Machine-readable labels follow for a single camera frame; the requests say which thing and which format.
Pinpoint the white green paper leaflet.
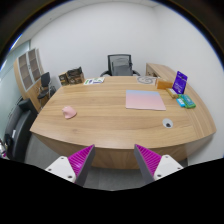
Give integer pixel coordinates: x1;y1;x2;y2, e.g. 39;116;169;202
84;77;105;85

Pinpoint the purple sign stand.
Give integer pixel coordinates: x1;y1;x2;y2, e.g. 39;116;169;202
172;71;188;94

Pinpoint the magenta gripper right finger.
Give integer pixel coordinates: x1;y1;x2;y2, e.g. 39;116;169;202
134;145;183;183

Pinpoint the table cable grommet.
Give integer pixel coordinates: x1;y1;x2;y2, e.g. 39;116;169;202
162;118;173;128

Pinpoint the blue packet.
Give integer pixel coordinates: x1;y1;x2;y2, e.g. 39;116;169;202
176;98;185;107

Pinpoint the dark cardboard box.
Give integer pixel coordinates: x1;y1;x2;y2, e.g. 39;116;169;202
66;67;84;85

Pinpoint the wooden tissue box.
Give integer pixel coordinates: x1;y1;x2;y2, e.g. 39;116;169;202
156;79;173;89

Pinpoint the green packet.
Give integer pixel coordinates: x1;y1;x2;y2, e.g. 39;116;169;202
181;94;196;108

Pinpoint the small black office chair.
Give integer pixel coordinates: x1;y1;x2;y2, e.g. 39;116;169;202
37;72;56;102

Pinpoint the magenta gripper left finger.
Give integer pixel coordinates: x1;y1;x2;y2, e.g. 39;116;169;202
46;145;95;187

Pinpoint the wooden conference table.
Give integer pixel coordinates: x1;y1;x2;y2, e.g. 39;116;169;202
31;77;216;169

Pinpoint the black leather armchair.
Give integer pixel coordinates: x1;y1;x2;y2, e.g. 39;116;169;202
4;98;38;162

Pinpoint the small dark box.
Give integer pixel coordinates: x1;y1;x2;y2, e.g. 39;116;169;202
58;73;69;86

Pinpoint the coiled white cable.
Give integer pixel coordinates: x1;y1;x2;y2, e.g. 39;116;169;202
136;75;158;86

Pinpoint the yellow packet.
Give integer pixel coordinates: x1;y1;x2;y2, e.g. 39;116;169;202
166;88;179;99

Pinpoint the wooden side cabinet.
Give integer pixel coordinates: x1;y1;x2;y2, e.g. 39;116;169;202
146;63;176;81

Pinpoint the pink computer mouse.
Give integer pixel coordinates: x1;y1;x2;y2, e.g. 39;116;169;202
62;106;77;119

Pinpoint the grey mesh office chair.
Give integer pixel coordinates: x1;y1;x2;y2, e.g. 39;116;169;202
101;54;139;77

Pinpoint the pink gradient mouse pad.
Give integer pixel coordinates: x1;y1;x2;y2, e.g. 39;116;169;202
126;90;166;111

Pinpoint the wooden bookshelf cabinet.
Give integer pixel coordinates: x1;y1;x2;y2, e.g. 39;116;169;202
14;48;44;111

